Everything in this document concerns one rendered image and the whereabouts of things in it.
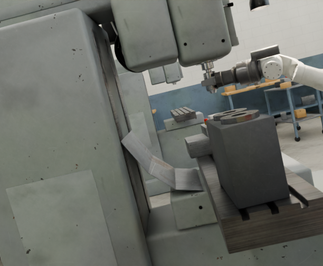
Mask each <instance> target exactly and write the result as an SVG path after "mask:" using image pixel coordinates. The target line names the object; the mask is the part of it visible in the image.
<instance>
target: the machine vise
mask: <svg viewBox="0 0 323 266"><path fill-rule="evenodd" d="M201 129H202V134H198V135H194V136H190V137H186V138H184V139H185V144H186V148H187V152H188V154H189V155H190V157H191V159H193V158H197V157H202V156H206V155H210V154H212V153H213V152H212V147H211V143H210V138H209V135H208V131H207V126H206V125H205V124H202V125H201Z"/></svg>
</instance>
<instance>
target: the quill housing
mask: <svg viewBox="0 0 323 266"><path fill-rule="evenodd" d="M166 2H167V6H168V10H169V15H170V19H171V22H172V27H173V31H174V35H175V40H176V44H177V49H178V61H179V64H180V65H181V66H182V67H185V68H186V67H191V66H194V65H195V64H197V63H201V62H204V61H208V60H212V59H218V60H219V59H221V58H223V57H225V56H227V55H228V54H229V53H230V52H231V49H232V46H231V40H230V36H229V31H228V28H227V23H226V18H225V13H224V8H223V3H222V0H166Z"/></svg>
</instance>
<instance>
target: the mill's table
mask: <svg viewBox="0 0 323 266"><path fill-rule="evenodd" d="M196 161H197V164H198V166H199V169H200V172H201V175H202V178H203V181H204V184H205V187H206V190H207V192H208V195H209V198H210V201H211V203H212V206H213V210H214V213H215V215H216V218H217V221H218V224H219V227H220V229H221V232H222V235H223V239H224V241H225V244H226V247H227V250H228V252H229V254H232V253H237V252H242V251H246V250H251V249H256V248H261V247H264V246H269V245H274V244H279V243H283V242H288V241H293V240H298V239H303V238H308V237H311V236H316V235H321V234H323V192H321V191H320V190H319V189H317V188H315V187H314V186H312V185H311V184H310V183H308V182H307V181H305V180H304V179H303V178H301V177H300V176H298V175H297V174H295V173H294V172H292V171H291V170H289V169H288V168H286V167H285V166H284V169H285V173H286V178H287V183H288V188H289V193H290V197H287V198H283V199H279V200H276V201H272V202H267V203H263V204H259V205H255V206H250V207H246V208H242V209H238V208H237V207H236V205H235V204H234V203H233V201H232V200H231V198H230V197H229V196H228V194H227V192H226V191H225V190H224V188H223V187H222V185H221V184H220V182H219V177H218V174H217V170H216V165H215V161H214V156H213V154H210V155H206V156H202V157H197V158H196Z"/></svg>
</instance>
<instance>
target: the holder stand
mask: <svg viewBox="0 0 323 266"><path fill-rule="evenodd" d="M206 126H207V131H208V135H209V138H210V143H211V147H212V152H213V156H214V161H215V165H216V170H217V174H218V179H219V182H220V184H221V185H222V187H223V188H224V190H225V191H226V192H227V194H228V196H229V197H230V198H231V200H232V201H233V203H234V204H235V205H236V207H237V208H238V209H242V208H246V207H250V206H255V205H259V204H263V203H267V202H272V201H276V200H280V199H283V198H287V197H290V193H289V188H288V183H287V178H286V173H285V169H284V164H283V159H282V154H281V149H280V144H279V139H278V134H277V129H276V124H275V120H274V116H270V115H264V114H261V113H259V111H258V110H249V111H248V110H247V108H240V109H234V110H229V111H225V112H220V113H217V114H215V115H213V119H210V120H207V121H206Z"/></svg>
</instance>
